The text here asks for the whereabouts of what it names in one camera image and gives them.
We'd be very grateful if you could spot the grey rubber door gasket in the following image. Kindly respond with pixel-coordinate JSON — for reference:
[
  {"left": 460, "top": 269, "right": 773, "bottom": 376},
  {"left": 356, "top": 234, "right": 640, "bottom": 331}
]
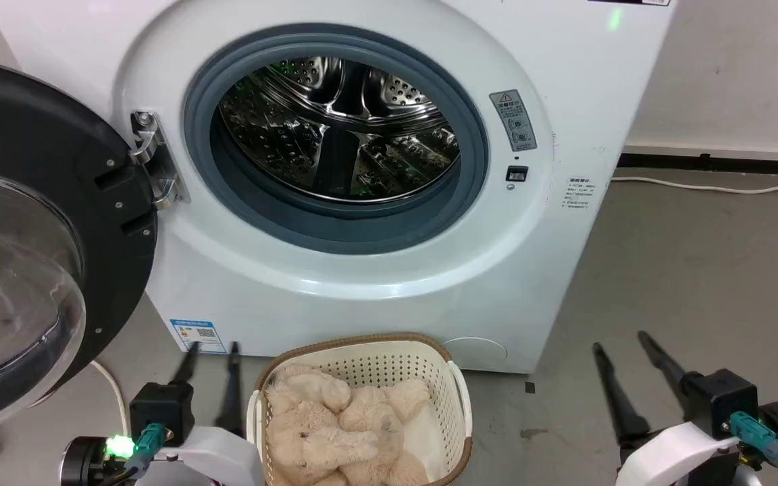
[{"left": 182, "top": 24, "right": 491, "bottom": 257}]

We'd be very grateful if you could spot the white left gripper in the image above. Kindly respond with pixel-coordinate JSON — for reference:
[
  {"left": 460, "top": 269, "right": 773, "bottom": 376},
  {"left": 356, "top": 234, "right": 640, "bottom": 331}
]
[{"left": 151, "top": 341, "right": 266, "bottom": 486}]

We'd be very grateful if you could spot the small beige plush toy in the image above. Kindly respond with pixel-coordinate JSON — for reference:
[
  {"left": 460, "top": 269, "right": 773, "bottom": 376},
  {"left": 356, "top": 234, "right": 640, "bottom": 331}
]
[{"left": 265, "top": 365, "right": 353, "bottom": 416}]

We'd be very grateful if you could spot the white laundry basket brown rim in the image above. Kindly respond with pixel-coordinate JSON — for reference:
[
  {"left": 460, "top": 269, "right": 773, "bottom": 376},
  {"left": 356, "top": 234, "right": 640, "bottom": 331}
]
[{"left": 246, "top": 332, "right": 475, "bottom": 486}]

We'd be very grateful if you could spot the white power cord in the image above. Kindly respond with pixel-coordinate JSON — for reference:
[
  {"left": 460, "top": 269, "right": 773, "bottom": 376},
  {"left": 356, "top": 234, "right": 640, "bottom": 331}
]
[{"left": 90, "top": 360, "right": 130, "bottom": 441}]

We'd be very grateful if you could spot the teal plug camera cable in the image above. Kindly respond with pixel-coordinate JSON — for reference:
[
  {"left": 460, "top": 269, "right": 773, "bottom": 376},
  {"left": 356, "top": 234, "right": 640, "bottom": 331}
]
[
  {"left": 729, "top": 411, "right": 778, "bottom": 486},
  {"left": 101, "top": 423, "right": 167, "bottom": 486}
]

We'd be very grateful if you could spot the teal plug right camera cable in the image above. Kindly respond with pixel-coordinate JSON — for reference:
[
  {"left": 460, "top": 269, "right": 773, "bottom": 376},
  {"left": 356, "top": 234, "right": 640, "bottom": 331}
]
[{"left": 729, "top": 411, "right": 778, "bottom": 486}]

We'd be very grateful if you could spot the grey warning sticker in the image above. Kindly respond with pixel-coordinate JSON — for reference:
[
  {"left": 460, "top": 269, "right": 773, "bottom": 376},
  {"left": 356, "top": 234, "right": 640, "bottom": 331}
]
[{"left": 489, "top": 89, "right": 538, "bottom": 153}]

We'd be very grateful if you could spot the thin white floor cable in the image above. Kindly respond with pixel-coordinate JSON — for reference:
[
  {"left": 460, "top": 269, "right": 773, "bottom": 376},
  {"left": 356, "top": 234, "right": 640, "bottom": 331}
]
[{"left": 610, "top": 175, "right": 778, "bottom": 196}]

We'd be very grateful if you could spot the teal plug left camera cable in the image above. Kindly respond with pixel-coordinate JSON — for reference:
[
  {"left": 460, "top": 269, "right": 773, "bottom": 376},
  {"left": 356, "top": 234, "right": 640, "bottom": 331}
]
[{"left": 101, "top": 423, "right": 167, "bottom": 486}]

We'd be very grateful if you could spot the blue white energy label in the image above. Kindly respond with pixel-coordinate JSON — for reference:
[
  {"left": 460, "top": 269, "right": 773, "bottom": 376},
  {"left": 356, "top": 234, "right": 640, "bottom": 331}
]
[{"left": 169, "top": 319, "right": 228, "bottom": 356}]

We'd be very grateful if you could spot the round white filter cover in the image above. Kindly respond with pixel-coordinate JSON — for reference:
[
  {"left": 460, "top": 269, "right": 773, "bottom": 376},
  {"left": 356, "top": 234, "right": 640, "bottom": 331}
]
[{"left": 442, "top": 336, "right": 509, "bottom": 373}]

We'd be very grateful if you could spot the large beige plush toy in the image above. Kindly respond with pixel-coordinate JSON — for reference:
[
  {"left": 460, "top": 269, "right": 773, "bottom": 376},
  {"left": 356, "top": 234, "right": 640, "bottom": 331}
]
[{"left": 265, "top": 379, "right": 432, "bottom": 486}]

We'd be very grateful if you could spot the steel perforated washer drum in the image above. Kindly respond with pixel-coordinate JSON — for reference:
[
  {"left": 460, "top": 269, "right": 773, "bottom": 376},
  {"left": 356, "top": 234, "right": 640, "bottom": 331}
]
[{"left": 217, "top": 57, "right": 463, "bottom": 204}]

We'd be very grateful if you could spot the chrome washer door hinge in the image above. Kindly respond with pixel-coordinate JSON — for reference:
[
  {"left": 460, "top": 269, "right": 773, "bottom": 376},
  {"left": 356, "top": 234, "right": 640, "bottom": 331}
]
[{"left": 130, "top": 110, "right": 191, "bottom": 211}]

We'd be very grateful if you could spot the black baseboard strip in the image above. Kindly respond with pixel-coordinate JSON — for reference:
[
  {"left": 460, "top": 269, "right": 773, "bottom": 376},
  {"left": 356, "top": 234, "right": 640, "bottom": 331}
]
[{"left": 617, "top": 153, "right": 778, "bottom": 178}]

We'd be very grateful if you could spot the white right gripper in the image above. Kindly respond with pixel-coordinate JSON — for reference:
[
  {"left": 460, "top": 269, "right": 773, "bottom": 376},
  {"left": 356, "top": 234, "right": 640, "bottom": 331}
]
[{"left": 592, "top": 330, "right": 742, "bottom": 486}]

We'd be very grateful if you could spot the black round glass washer door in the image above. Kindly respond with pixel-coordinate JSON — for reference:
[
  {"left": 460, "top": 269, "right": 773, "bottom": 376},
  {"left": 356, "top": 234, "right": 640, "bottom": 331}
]
[{"left": 0, "top": 55, "right": 159, "bottom": 443}]

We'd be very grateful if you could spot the white front-load washing machine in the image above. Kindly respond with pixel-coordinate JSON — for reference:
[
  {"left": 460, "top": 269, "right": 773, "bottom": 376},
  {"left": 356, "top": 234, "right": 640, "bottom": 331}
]
[{"left": 0, "top": 0, "right": 677, "bottom": 376}]

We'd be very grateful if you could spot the small printed text sticker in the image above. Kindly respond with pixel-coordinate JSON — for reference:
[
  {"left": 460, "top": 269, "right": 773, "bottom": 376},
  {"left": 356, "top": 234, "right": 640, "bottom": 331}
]
[{"left": 562, "top": 177, "right": 596, "bottom": 211}]

